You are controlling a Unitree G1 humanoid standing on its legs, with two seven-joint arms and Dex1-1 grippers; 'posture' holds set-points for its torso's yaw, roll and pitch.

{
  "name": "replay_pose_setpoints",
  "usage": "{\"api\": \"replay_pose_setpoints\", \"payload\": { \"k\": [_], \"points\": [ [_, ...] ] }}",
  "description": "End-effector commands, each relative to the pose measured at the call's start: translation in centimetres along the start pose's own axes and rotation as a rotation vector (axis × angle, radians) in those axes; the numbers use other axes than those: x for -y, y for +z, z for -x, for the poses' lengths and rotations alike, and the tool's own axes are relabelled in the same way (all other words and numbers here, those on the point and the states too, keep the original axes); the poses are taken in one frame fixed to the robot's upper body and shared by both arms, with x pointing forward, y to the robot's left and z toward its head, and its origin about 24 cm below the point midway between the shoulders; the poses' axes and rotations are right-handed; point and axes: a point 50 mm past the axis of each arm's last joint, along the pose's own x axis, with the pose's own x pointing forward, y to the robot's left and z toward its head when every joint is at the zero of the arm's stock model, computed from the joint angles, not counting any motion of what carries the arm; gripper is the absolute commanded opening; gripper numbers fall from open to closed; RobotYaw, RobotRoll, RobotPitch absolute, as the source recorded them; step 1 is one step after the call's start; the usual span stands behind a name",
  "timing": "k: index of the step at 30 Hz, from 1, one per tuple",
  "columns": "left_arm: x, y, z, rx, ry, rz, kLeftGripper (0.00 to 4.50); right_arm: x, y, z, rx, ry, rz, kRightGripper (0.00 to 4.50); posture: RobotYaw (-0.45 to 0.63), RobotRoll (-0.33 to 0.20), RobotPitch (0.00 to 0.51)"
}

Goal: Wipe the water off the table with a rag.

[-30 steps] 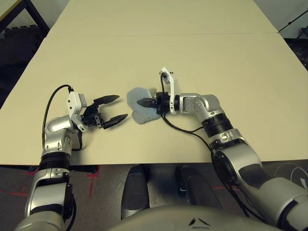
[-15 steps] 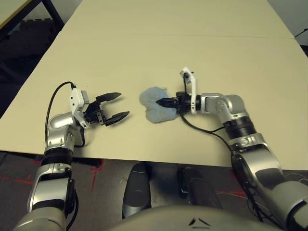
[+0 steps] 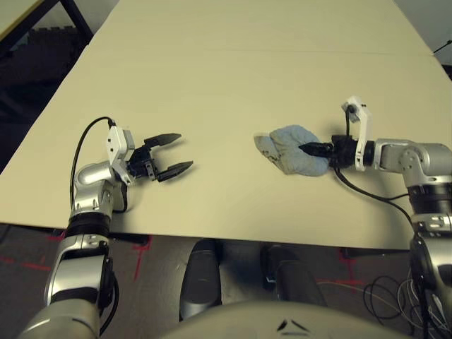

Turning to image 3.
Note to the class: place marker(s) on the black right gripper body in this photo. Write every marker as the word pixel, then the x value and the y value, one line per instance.
pixel 344 152

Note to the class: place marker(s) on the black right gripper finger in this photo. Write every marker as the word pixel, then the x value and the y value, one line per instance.
pixel 316 148

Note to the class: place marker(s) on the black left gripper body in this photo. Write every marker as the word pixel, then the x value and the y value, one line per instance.
pixel 143 164

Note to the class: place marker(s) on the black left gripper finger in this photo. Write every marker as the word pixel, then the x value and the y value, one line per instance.
pixel 162 139
pixel 174 170

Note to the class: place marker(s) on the blue cleaning rag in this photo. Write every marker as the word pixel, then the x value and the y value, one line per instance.
pixel 293 155

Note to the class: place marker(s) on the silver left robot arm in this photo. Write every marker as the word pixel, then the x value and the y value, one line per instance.
pixel 84 247

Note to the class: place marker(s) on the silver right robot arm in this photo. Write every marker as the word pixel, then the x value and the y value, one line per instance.
pixel 423 159

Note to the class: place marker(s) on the black table foot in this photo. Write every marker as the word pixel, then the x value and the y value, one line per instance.
pixel 374 253

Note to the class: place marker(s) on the dark left robot leg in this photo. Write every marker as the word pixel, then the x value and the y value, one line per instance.
pixel 201 279

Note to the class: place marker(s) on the dark robot leg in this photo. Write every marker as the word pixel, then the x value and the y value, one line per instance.
pixel 201 279
pixel 293 279

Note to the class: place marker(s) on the dark right robot leg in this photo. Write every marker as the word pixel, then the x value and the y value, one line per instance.
pixel 293 279

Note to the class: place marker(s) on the black foam floor mat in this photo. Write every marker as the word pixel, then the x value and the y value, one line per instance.
pixel 31 81

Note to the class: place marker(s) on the grey robot torso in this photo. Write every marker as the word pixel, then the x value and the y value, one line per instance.
pixel 282 321

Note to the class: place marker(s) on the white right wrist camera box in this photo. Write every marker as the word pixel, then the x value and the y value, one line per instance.
pixel 362 141

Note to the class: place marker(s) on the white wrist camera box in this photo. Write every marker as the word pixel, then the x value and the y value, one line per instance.
pixel 116 144
pixel 362 141

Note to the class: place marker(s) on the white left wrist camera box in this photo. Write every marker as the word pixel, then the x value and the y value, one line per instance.
pixel 116 144

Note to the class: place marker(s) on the neighbouring table black frame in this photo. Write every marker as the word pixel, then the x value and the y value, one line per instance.
pixel 79 24

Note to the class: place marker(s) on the black camera tripod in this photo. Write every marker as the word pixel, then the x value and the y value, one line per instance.
pixel 443 47

